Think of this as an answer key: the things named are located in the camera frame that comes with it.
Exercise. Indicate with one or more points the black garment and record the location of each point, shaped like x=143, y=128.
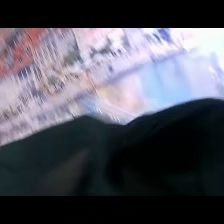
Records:
x=133, y=156

